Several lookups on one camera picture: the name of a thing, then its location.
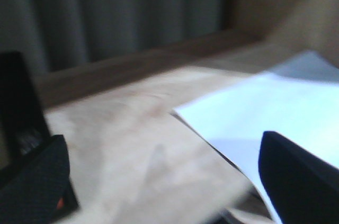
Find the white paper sheet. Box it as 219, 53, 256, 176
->
173, 51, 338, 223

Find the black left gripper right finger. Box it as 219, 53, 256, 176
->
260, 131, 338, 223

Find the grey curtain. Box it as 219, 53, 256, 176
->
1, 0, 226, 75

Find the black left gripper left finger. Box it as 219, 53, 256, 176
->
1, 135, 78, 223

